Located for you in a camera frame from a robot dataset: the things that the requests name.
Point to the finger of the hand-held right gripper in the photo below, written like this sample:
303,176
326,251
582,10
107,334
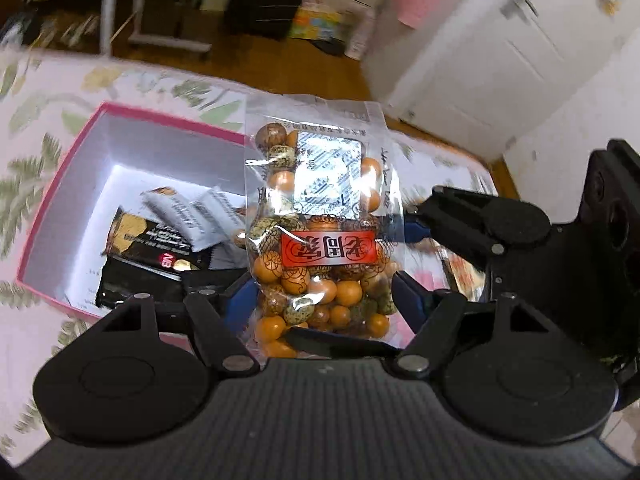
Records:
470,220

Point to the pink cardboard box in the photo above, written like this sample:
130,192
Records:
65,195

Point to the plain black snack packet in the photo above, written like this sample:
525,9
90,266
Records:
140,285

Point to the black and gold cracker packet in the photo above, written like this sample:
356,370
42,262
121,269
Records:
150,240

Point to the clear nut bag red label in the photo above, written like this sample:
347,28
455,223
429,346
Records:
320,220

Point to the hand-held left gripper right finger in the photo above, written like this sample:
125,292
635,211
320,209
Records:
407,296

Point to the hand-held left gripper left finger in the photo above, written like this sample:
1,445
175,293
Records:
240,301

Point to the colourful cardboard box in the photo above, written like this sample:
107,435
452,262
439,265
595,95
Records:
315,22

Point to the white metal rack frame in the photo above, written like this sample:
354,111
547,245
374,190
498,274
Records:
120,15

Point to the silver snack packet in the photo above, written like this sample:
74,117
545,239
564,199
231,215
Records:
172,212
217,220

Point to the white door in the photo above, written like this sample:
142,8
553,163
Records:
490,75

